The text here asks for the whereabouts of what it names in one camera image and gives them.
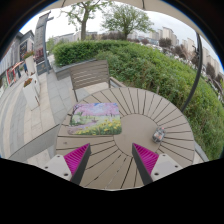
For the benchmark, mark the beige umbrella canopy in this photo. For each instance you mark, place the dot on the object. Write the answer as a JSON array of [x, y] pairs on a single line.
[[147, 5]]

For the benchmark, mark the left leafy tree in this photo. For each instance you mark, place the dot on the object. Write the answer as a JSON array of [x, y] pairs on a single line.
[[80, 13]]

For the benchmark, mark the white planter with flowers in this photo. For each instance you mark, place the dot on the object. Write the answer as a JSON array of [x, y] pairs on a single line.
[[30, 93]]

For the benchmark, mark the grey slatted patio chair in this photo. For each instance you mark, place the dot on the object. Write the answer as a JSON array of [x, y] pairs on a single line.
[[89, 73]]

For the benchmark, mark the grey chair near left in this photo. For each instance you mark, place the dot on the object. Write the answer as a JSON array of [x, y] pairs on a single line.
[[44, 141]]

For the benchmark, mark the small patterned computer mouse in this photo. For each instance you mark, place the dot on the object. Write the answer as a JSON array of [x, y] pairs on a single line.
[[158, 135]]

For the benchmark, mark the right leafy tree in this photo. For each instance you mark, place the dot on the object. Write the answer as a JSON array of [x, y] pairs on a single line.
[[126, 19]]

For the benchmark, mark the tall grey sign pillar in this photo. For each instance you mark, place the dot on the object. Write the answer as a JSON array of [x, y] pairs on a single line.
[[42, 63]]

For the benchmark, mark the green trimmed hedge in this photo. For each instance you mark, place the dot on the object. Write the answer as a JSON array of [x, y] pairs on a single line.
[[143, 67]]

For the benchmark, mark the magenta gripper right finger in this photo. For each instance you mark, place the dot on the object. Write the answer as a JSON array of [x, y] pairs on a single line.
[[152, 166]]

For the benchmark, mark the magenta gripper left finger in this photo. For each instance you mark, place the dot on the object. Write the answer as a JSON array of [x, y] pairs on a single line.
[[71, 166]]

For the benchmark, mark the leafy tree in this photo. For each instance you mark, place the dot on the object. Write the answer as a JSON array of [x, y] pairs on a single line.
[[80, 13], [126, 19]]

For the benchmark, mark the round slatted patio table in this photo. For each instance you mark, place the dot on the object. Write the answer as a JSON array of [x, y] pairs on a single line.
[[111, 164]]

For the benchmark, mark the far white planter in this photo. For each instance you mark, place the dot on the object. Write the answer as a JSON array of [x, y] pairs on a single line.
[[29, 61]]

